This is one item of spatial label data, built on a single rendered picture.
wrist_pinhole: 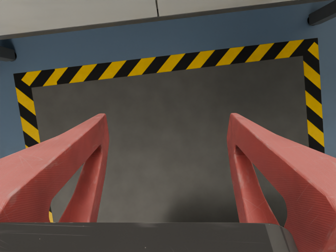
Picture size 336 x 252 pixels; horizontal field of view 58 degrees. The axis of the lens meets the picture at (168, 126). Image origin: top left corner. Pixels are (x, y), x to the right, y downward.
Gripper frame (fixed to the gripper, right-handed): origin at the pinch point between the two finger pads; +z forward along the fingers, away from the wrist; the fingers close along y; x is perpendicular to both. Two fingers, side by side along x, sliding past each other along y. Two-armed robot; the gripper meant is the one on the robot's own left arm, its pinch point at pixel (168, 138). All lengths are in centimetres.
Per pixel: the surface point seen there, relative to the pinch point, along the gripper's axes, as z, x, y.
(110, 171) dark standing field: 77, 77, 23
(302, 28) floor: 104, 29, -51
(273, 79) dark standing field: 94, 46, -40
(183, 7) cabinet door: 62, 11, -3
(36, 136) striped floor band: 84, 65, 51
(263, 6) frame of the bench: 69, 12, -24
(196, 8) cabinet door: 64, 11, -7
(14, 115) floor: 88, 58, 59
